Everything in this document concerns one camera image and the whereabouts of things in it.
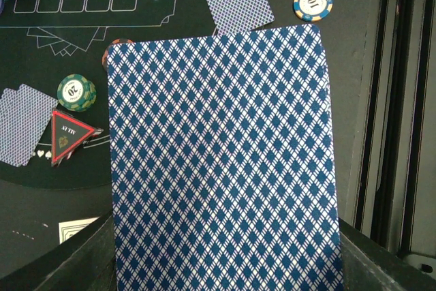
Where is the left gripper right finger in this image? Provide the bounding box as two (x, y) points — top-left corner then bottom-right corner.
(340, 220), (435, 290)

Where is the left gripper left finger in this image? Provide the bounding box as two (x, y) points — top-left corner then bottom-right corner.
(1, 211), (116, 290)

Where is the green chips seat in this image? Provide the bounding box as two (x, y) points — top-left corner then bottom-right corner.
(57, 74), (97, 112)

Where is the brown chips seat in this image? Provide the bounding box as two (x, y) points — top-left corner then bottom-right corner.
(102, 38), (133, 72)

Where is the blue chip stack front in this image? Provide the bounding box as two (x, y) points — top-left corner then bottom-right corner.
(293, 0), (333, 22)

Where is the white card box tray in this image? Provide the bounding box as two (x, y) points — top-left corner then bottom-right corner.
(58, 217), (98, 244)

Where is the red triangle marker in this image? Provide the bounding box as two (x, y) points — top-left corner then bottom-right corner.
(51, 108), (103, 167)

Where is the round black poker mat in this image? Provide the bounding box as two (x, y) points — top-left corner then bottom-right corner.
(1, 0), (215, 189)

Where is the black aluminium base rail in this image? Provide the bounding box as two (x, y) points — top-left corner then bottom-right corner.
(342, 0), (435, 274)

